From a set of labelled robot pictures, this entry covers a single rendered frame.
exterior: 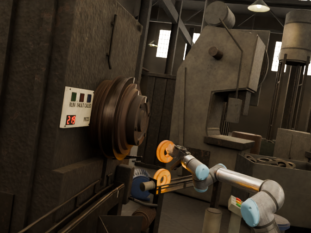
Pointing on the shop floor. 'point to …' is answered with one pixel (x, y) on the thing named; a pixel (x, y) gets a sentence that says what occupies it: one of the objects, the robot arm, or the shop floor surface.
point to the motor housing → (151, 213)
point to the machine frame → (55, 104)
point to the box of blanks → (279, 173)
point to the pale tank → (295, 18)
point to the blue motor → (141, 176)
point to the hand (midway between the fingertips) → (166, 148)
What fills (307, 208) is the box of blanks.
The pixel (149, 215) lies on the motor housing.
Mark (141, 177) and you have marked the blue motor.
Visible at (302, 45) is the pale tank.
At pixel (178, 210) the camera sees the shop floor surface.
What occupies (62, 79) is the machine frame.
